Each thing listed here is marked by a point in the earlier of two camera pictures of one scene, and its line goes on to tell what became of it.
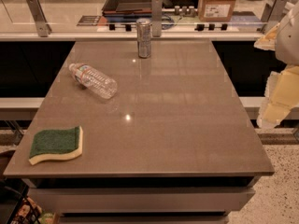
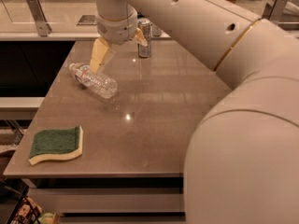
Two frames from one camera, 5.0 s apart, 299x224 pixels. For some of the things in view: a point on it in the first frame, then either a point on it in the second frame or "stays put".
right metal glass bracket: [275, 9] stays put
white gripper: [288, 44] to [120, 31]
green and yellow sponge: [56, 144] stays put
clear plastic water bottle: [89, 77] stays put
